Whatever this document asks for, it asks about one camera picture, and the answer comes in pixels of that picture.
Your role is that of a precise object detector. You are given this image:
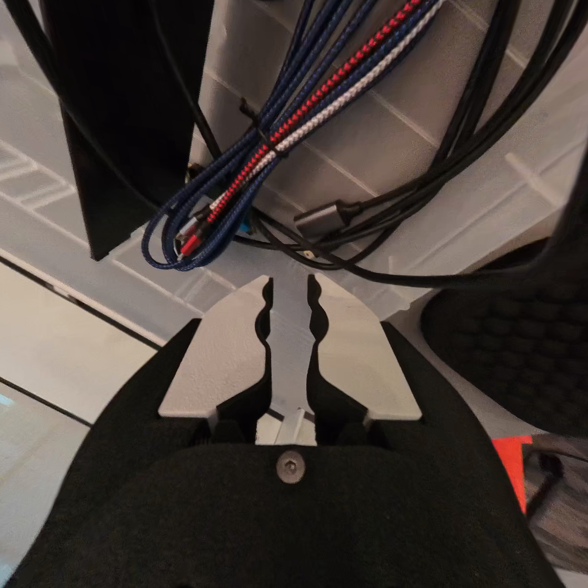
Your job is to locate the clear plastic bin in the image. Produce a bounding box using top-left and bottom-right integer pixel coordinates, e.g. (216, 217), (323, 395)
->
(0, 0), (588, 331)

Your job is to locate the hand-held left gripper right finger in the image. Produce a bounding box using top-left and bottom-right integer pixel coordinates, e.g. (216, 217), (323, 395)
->
(305, 273), (422, 446)

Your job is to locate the orange red flat object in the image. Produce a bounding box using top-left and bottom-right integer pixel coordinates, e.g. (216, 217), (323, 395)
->
(492, 436), (533, 515)

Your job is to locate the grey plug usb cable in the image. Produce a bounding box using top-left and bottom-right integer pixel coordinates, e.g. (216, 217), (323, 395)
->
(293, 0), (520, 239)

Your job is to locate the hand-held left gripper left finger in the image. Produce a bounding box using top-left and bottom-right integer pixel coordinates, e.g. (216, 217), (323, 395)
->
(157, 275), (275, 445)

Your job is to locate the black wrist rest pad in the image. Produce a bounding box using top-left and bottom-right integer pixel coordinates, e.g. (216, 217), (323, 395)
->
(420, 239), (588, 435)

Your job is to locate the black bin divider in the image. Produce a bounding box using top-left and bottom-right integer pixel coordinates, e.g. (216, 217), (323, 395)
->
(41, 0), (213, 262)

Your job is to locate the tangle of assorted cables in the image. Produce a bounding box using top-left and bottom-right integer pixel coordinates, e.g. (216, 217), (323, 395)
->
(0, 0), (588, 288)

